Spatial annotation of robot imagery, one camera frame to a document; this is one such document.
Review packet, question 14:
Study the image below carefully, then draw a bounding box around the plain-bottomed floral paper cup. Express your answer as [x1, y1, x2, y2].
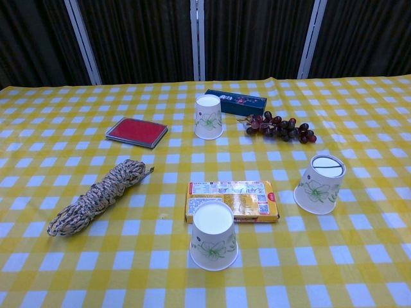
[189, 201, 239, 272]
[194, 95, 224, 141]

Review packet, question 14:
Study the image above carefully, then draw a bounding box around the floral paper cup with black line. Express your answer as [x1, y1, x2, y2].
[293, 154, 347, 215]

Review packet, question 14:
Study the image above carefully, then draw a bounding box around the bunch of dark red grapes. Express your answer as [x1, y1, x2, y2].
[236, 110, 317, 144]

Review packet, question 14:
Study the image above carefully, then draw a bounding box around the yellow printed food box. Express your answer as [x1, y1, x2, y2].
[184, 180, 281, 225]

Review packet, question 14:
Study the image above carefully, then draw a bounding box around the dark blue rectangular box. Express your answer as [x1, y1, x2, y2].
[204, 89, 268, 116]

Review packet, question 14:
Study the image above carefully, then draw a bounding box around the red ink pad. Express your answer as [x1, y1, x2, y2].
[105, 117, 169, 150]

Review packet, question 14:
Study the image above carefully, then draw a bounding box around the dark pleated curtain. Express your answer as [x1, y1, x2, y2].
[0, 0, 411, 89]

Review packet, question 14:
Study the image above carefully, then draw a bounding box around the yellow white checked tablecloth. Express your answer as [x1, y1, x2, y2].
[0, 74, 411, 308]

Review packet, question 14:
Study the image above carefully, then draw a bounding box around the coiled braided beige rope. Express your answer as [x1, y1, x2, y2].
[47, 159, 155, 237]

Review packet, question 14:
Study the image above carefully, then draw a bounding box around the white metal post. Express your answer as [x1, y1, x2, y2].
[64, 0, 103, 86]
[189, 0, 206, 81]
[297, 0, 328, 80]

